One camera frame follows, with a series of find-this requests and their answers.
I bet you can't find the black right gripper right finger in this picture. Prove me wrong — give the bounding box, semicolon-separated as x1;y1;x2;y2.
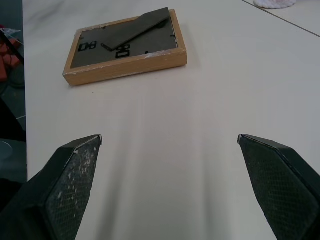
237;133;320;240

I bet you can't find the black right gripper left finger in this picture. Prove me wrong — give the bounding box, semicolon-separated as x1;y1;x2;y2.
0;134;104;240

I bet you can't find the grey round disc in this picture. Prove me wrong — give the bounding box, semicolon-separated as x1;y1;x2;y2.
0;140;14;161

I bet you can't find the clear plastic bag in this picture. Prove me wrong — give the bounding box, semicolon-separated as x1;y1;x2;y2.
0;27;24;47

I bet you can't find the red object with cables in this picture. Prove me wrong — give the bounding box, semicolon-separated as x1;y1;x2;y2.
0;24;25;82

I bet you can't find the wooden picture frame face-down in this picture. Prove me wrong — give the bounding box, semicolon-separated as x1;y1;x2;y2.
62;7;188;87

